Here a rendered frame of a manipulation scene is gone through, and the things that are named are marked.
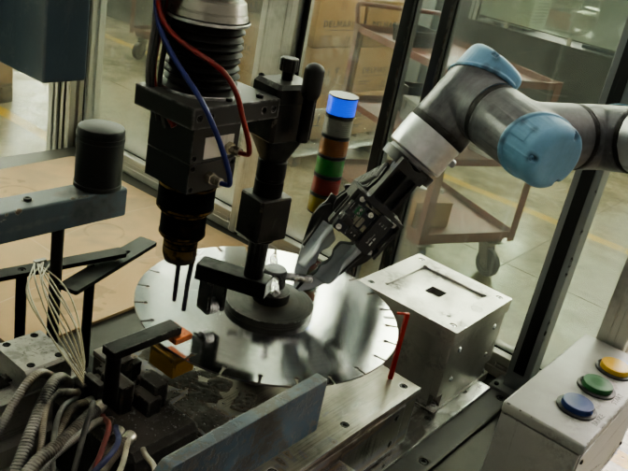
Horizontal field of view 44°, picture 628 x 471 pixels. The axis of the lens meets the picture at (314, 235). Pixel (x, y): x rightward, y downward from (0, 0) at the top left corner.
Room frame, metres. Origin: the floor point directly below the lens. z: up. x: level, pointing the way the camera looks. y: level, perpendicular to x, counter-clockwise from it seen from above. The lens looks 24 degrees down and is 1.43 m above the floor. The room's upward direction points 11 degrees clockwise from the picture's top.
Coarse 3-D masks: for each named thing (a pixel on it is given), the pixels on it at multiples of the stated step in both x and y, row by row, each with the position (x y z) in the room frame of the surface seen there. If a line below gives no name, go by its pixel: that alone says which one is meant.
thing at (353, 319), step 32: (224, 256) 0.96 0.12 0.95; (288, 256) 1.00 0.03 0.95; (160, 288) 0.84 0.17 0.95; (192, 288) 0.86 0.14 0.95; (320, 288) 0.93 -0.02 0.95; (352, 288) 0.95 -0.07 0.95; (160, 320) 0.77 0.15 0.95; (192, 320) 0.78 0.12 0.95; (224, 320) 0.80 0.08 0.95; (320, 320) 0.84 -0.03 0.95; (352, 320) 0.86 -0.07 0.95; (384, 320) 0.88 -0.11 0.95; (192, 352) 0.72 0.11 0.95; (224, 352) 0.73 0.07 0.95; (256, 352) 0.74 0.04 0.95; (288, 352) 0.76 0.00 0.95; (320, 352) 0.77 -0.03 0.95; (352, 352) 0.78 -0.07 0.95; (384, 352) 0.80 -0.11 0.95; (288, 384) 0.70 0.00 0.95
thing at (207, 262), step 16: (256, 256) 0.77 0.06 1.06; (208, 272) 0.78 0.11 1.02; (224, 272) 0.77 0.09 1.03; (240, 272) 0.78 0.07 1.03; (256, 272) 0.77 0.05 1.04; (208, 288) 0.77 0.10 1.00; (224, 288) 0.79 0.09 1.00; (240, 288) 0.77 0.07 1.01; (256, 288) 0.76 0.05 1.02; (208, 304) 0.77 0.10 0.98; (224, 304) 0.79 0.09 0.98
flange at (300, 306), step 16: (288, 288) 0.86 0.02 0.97; (240, 304) 0.83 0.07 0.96; (256, 304) 0.83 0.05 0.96; (272, 304) 0.83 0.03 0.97; (288, 304) 0.85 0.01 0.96; (304, 304) 0.86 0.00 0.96; (240, 320) 0.80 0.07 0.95; (256, 320) 0.80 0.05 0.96; (272, 320) 0.80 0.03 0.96; (288, 320) 0.81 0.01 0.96; (304, 320) 0.82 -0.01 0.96
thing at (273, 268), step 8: (272, 256) 0.89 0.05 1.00; (272, 264) 0.86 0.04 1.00; (280, 264) 0.86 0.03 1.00; (264, 272) 0.84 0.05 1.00; (272, 272) 0.84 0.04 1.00; (280, 272) 0.84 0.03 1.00; (288, 272) 0.86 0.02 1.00; (272, 280) 0.83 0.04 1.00; (280, 280) 0.84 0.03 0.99; (296, 280) 0.85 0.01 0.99; (304, 280) 0.85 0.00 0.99; (312, 280) 0.86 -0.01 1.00; (272, 288) 0.81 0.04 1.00; (280, 288) 0.84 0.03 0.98
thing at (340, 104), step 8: (336, 96) 1.13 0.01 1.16; (344, 96) 1.14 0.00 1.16; (352, 96) 1.15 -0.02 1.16; (328, 104) 1.15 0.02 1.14; (336, 104) 1.13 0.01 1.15; (344, 104) 1.13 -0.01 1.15; (352, 104) 1.14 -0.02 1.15; (328, 112) 1.14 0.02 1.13; (336, 112) 1.13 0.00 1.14; (344, 112) 1.13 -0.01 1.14; (352, 112) 1.14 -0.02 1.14
